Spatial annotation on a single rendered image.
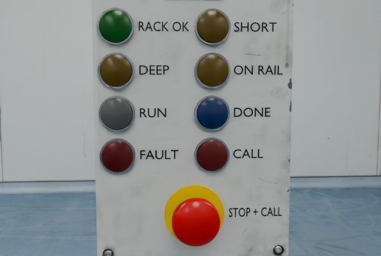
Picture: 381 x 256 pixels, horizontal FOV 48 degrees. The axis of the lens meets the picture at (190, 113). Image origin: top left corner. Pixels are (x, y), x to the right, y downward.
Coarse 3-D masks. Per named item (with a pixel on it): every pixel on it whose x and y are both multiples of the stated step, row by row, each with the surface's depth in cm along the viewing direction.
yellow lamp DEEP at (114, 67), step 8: (112, 56) 35; (120, 56) 35; (104, 64) 35; (112, 64) 35; (120, 64) 35; (128, 64) 35; (104, 72) 35; (112, 72) 35; (120, 72) 35; (128, 72) 35; (104, 80) 35; (112, 80) 35; (120, 80) 35; (128, 80) 35
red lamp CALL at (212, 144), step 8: (208, 144) 36; (216, 144) 36; (200, 152) 36; (208, 152) 36; (216, 152) 36; (224, 152) 36; (200, 160) 36; (208, 160) 36; (216, 160) 36; (224, 160) 36; (208, 168) 36; (216, 168) 36
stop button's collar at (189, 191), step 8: (176, 192) 37; (184, 192) 37; (192, 192) 37; (200, 192) 37; (208, 192) 37; (168, 200) 37; (176, 200) 37; (208, 200) 37; (216, 200) 37; (168, 208) 37; (240, 208) 37; (248, 208) 37; (168, 216) 37; (168, 224) 37
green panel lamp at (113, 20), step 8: (104, 16) 35; (112, 16) 34; (120, 16) 35; (128, 16) 35; (104, 24) 35; (112, 24) 35; (120, 24) 35; (128, 24) 35; (104, 32) 35; (112, 32) 35; (120, 32) 35; (128, 32) 35; (112, 40) 35; (120, 40) 35
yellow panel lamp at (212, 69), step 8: (208, 56) 35; (216, 56) 35; (200, 64) 35; (208, 64) 35; (216, 64) 35; (224, 64) 35; (200, 72) 35; (208, 72) 35; (216, 72) 35; (224, 72) 36; (200, 80) 36; (208, 80) 35; (216, 80) 36; (224, 80) 36
